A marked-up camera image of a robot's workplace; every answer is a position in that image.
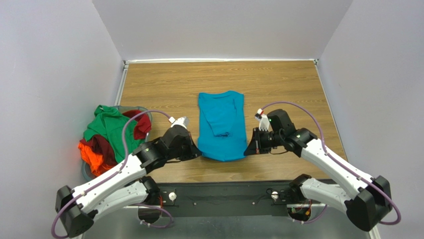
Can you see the dark red t shirt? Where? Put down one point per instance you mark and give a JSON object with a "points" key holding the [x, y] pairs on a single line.
{"points": [[101, 146]]}

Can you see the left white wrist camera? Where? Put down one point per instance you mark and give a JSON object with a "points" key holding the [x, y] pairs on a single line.
{"points": [[183, 121]]}

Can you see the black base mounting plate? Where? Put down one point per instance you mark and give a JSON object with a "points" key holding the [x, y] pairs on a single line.
{"points": [[227, 199]]}

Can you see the green t shirt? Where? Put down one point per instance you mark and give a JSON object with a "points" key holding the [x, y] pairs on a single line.
{"points": [[109, 123]]}

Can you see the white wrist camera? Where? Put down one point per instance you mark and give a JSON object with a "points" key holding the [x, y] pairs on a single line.
{"points": [[264, 122], [183, 121]]}

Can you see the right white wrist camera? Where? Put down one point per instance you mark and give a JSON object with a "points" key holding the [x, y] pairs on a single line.
{"points": [[264, 122]]}

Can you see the blue t shirt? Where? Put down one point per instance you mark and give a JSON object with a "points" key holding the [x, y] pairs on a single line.
{"points": [[222, 128]]}

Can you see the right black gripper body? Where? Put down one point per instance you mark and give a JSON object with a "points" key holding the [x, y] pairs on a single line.
{"points": [[259, 140]]}

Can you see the orange t shirt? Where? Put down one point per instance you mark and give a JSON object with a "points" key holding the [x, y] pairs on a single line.
{"points": [[96, 162]]}

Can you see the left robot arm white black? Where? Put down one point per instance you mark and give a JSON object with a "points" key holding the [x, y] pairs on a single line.
{"points": [[125, 184]]}

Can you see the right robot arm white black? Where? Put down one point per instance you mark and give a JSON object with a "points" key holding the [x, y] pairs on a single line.
{"points": [[365, 199]]}

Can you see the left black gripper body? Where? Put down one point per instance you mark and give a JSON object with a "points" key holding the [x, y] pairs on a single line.
{"points": [[187, 145]]}

